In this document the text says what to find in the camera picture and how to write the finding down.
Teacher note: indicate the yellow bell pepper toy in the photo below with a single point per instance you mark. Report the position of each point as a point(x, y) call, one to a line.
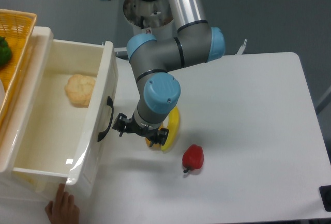
point(153, 141)

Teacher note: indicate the red bell pepper toy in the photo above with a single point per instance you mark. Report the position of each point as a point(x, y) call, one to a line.
point(193, 158)

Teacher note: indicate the black drawer handle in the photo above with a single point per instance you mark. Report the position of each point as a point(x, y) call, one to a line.
point(106, 119)

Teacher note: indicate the black object at table edge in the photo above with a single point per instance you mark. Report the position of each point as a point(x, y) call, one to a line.
point(325, 192)

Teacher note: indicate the white drawer cabinet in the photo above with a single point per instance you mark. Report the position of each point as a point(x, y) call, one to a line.
point(30, 186)

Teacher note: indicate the white table clamp bracket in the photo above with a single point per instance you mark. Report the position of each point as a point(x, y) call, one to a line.
point(242, 48)

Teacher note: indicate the yellow banana toy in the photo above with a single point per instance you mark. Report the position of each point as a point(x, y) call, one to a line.
point(173, 127)

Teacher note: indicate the green bell pepper toy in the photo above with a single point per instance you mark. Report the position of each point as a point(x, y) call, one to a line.
point(6, 53)

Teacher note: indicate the white top drawer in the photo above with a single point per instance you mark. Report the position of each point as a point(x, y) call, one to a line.
point(60, 139)

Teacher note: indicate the cauliflower toy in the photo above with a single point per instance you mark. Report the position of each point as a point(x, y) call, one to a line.
point(79, 89)

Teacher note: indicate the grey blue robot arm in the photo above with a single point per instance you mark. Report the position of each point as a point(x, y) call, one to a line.
point(152, 62)

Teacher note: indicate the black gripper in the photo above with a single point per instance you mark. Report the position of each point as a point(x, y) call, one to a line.
point(122, 124)

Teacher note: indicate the white plate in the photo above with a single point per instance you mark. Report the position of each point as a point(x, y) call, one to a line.
point(2, 93)

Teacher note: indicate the yellow woven basket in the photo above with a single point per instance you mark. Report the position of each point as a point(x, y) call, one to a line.
point(16, 28)

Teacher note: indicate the person's hand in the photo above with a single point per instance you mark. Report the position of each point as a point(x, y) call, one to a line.
point(63, 208)

